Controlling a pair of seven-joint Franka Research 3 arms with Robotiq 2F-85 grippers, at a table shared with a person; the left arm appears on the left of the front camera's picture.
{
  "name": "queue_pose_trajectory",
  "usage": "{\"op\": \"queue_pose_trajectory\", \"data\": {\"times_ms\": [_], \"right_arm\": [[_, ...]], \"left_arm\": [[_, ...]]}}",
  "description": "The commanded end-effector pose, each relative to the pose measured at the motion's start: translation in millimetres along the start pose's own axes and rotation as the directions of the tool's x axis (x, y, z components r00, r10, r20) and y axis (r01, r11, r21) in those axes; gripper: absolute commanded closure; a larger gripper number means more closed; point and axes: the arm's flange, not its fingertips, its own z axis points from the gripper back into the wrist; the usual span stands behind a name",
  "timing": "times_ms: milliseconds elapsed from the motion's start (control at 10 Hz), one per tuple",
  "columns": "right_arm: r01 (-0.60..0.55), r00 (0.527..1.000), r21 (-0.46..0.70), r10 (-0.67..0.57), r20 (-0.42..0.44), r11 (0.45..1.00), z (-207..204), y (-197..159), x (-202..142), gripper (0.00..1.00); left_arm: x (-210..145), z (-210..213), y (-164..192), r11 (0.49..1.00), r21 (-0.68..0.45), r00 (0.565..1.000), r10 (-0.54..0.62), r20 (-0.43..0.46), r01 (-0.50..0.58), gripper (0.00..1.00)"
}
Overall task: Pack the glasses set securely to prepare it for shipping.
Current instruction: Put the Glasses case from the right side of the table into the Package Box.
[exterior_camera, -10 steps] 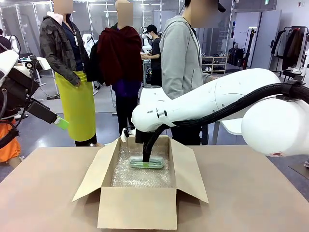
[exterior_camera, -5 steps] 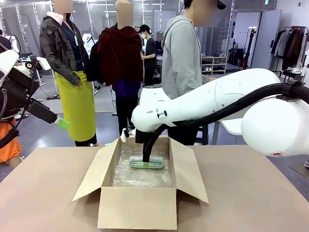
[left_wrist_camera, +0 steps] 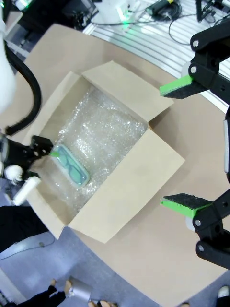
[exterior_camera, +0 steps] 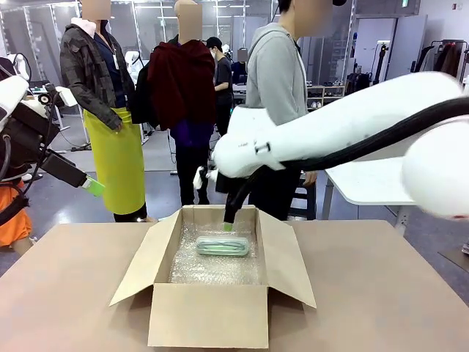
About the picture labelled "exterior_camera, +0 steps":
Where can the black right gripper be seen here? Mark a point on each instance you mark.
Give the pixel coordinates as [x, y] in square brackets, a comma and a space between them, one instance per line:
[238, 190]

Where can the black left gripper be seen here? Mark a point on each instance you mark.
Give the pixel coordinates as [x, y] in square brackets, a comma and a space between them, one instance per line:
[33, 135]

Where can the translucent green glasses case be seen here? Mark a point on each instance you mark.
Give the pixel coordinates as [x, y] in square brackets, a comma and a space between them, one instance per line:
[205, 251]

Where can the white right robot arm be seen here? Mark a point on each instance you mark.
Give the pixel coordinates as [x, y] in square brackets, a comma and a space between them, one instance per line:
[329, 124]

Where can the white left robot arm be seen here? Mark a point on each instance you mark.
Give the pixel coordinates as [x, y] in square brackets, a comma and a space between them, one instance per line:
[12, 93]

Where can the person's left hand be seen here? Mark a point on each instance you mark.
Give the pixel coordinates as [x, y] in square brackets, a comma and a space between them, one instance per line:
[310, 177]

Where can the yellow apron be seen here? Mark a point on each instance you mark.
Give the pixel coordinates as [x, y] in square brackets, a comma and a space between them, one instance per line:
[117, 165]

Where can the clear bubble wrap sheet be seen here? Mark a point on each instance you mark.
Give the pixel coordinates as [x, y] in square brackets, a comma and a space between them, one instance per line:
[212, 269]

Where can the mannequin in black trousers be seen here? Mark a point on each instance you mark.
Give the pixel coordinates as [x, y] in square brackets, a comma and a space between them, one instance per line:
[190, 161]

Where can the black stool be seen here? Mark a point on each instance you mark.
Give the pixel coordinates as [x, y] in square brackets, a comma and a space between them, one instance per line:
[308, 201]

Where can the orange cloth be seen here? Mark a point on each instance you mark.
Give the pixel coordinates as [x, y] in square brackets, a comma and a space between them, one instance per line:
[12, 220]

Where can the open cardboard box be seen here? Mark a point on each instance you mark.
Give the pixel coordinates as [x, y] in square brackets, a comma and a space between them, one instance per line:
[205, 315]

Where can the mannequin in camouflage jacket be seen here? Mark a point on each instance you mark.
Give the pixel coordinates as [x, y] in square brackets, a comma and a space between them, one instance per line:
[88, 73]

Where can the dark red shawl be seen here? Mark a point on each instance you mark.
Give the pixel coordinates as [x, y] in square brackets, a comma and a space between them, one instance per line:
[179, 84]

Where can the white side table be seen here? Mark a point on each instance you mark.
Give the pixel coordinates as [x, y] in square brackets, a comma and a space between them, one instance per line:
[366, 183]

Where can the wooden shoe shelf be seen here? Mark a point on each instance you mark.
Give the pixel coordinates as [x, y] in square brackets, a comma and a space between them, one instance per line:
[326, 96]

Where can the person in grey hoodie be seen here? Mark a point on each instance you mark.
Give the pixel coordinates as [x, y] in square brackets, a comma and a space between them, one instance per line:
[275, 66]

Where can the clothes rack with garments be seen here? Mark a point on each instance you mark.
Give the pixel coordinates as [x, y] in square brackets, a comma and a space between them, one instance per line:
[447, 58]

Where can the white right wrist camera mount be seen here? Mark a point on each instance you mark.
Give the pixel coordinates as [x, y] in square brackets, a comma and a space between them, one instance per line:
[201, 177]

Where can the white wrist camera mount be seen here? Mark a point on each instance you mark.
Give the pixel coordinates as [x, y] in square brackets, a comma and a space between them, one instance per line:
[201, 177]
[66, 97]

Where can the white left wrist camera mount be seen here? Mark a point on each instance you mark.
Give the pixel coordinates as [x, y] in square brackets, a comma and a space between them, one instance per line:
[66, 97]

